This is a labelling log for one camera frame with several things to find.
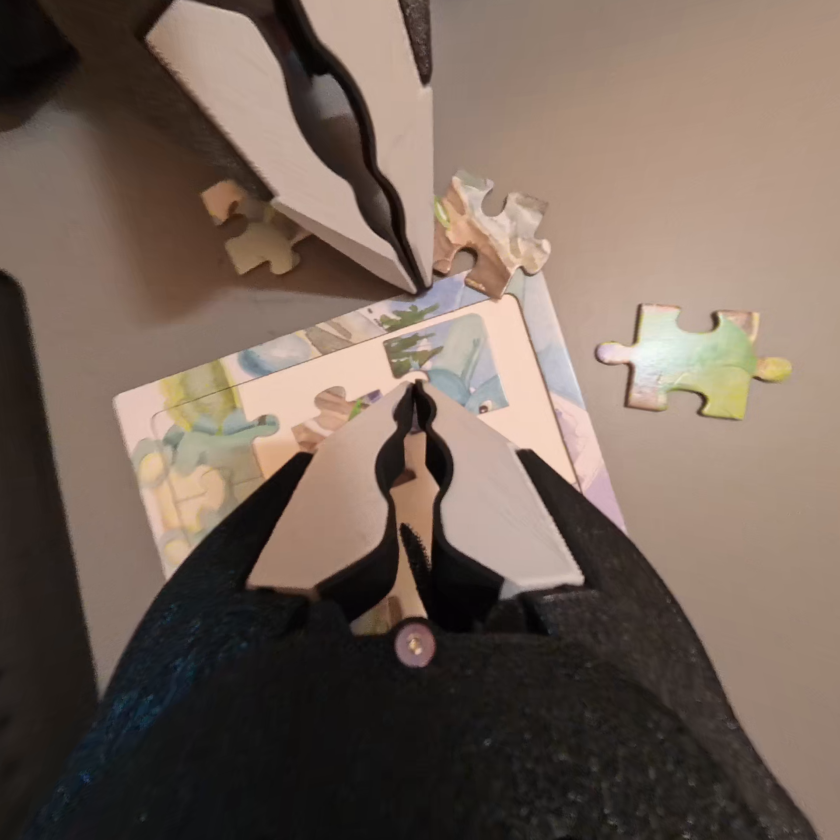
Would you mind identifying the pale yellow teal puzzle piece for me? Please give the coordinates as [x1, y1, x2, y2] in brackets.
[200, 180, 311, 277]

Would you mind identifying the dinosaur puzzle tray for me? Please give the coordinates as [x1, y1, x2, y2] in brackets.
[113, 272, 627, 581]

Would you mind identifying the brown grey puzzle piece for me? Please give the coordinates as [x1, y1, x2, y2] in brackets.
[432, 171, 552, 298]

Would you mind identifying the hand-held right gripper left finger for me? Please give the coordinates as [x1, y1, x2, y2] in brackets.
[246, 382, 417, 603]

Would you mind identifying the grey desk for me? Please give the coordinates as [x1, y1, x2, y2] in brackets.
[0, 0, 840, 840]

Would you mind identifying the green and brown puzzle piece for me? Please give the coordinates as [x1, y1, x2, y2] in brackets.
[292, 386, 368, 454]

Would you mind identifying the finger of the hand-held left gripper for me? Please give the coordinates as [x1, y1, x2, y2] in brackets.
[295, 0, 437, 291]
[144, 0, 422, 296]

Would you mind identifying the teal plant puzzle piece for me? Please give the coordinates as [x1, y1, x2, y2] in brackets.
[154, 410, 284, 526]

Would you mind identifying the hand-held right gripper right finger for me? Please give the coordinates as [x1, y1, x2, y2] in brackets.
[419, 383, 585, 629]

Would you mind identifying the blue tree puzzle piece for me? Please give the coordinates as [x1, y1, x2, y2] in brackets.
[382, 314, 511, 417]

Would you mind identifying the small green brown puzzle piece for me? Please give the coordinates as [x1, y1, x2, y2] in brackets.
[596, 303, 793, 422]

